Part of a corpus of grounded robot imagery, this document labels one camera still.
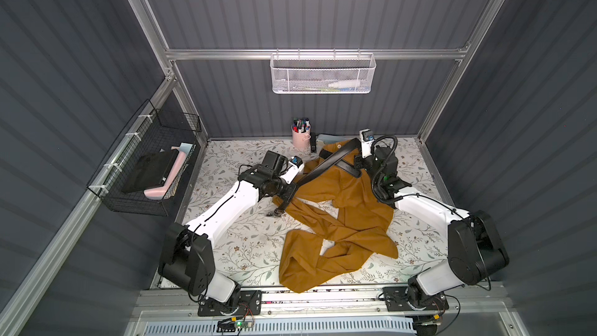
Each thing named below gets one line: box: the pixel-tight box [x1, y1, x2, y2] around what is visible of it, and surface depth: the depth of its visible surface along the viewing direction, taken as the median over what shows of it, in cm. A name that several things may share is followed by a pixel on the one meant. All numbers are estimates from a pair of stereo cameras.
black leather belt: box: [266, 137, 363, 217], surface depth 83 cm
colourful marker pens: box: [291, 117, 311, 133], surface depth 111 cm
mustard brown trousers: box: [272, 140, 399, 293], surface depth 86 cm
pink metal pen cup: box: [291, 123, 311, 153], surface depth 114 cm
